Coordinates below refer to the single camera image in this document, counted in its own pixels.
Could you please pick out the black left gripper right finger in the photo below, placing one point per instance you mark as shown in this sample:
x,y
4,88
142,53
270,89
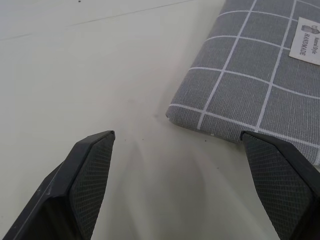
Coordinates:
x,y
280,180

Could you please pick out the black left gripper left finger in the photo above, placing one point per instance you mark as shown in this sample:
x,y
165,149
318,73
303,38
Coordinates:
x,y
75,185

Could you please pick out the grey checked fabric pouch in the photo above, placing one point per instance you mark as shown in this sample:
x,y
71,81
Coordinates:
x,y
250,75

